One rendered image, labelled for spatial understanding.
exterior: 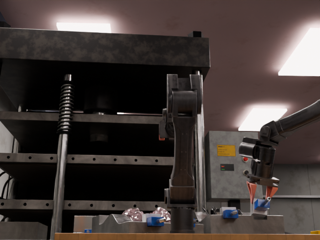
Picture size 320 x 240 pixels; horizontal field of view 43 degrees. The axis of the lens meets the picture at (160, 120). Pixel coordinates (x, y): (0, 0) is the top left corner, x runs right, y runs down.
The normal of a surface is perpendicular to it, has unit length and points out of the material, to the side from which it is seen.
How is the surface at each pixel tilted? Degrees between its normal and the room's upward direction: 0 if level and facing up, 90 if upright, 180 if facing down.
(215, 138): 90
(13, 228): 90
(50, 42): 90
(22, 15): 180
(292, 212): 90
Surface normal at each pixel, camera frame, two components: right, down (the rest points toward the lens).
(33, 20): 0.00, 0.95
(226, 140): 0.09, -0.32
